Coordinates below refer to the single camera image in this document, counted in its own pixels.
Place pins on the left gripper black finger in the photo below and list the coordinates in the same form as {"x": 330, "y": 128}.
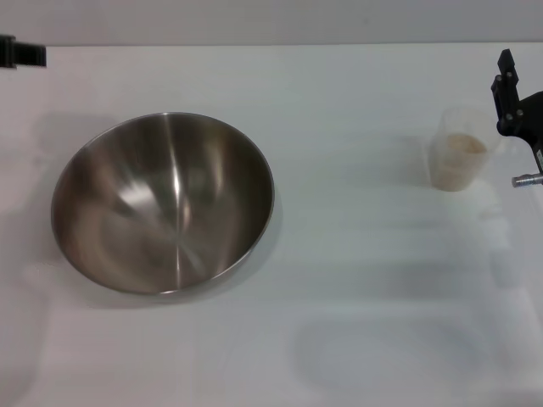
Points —
{"x": 29, "y": 55}

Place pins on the white uncooked rice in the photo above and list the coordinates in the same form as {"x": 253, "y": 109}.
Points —
{"x": 458, "y": 157}

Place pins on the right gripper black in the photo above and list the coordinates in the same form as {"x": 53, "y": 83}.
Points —
{"x": 530, "y": 118}

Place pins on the stainless steel mixing bowl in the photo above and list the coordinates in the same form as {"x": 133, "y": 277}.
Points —
{"x": 161, "y": 203}

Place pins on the clear plastic measuring cup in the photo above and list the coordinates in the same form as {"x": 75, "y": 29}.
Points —
{"x": 462, "y": 123}

